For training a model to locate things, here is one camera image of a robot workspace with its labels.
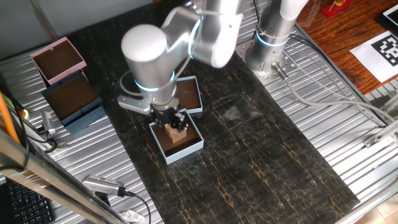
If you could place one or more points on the pink gift box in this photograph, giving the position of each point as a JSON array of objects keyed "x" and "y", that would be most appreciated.
[{"x": 57, "y": 59}]

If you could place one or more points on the white crumpled paper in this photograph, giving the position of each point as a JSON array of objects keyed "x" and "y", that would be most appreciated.
[{"x": 132, "y": 216}]

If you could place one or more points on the dark blue gift box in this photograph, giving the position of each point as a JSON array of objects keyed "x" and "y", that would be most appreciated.
[{"x": 71, "y": 96}]

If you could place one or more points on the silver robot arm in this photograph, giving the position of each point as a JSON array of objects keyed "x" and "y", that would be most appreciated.
[{"x": 146, "y": 56}]

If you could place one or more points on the dark tablet device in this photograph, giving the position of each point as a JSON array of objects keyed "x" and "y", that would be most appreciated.
[{"x": 392, "y": 15}]

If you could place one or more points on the silver ribbed camera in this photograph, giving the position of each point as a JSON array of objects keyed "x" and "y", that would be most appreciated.
[{"x": 102, "y": 185}]

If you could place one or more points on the small silver camera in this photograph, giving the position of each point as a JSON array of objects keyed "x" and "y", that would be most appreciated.
[{"x": 47, "y": 121}]

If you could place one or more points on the aluminium frame beam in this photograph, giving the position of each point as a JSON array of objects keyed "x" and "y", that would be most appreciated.
[{"x": 46, "y": 183}]

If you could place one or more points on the light blue gift box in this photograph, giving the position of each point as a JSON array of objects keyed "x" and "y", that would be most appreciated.
[{"x": 186, "y": 149}]

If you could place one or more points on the small wooden cube block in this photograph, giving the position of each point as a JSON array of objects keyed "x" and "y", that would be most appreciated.
[
  {"x": 178, "y": 137},
  {"x": 170, "y": 129}
]

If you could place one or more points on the aluminium profile rail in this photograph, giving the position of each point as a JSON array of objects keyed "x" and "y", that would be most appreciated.
[{"x": 382, "y": 133}]

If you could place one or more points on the gray metal pole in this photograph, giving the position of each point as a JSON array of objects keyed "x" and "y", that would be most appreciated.
[{"x": 43, "y": 21}]

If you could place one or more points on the brown wooden desk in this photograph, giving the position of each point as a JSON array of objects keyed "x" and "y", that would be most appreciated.
[{"x": 342, "y": 31}]

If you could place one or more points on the black marble pattern mat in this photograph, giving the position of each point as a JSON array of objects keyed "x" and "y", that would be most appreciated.
[{"x": 248, "y": 155}]

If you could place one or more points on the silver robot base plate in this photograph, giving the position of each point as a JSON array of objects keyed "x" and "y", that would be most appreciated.
[{"x": 264, "y": 79}]

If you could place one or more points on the light blue gift box lid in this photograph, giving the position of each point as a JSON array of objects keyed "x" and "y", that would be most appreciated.
[{"x": 188, "y": 96}]

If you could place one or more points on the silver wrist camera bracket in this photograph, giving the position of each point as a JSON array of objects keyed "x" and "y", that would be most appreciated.
[{"x": 133, "y": 104}]

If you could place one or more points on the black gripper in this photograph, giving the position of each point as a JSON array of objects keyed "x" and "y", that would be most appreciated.
[{"x": 166, "y": 113}]

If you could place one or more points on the white paper with marker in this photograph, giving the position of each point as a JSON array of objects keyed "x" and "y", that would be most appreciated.
[{"x": 373, "y": 59}]

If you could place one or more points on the orange pole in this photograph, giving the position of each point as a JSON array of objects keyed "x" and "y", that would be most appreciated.
[{"x": 6, "y": 118}]

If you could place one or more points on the black computer keyboard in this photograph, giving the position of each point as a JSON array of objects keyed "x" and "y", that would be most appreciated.
[{"x": 28, "y": 205}]

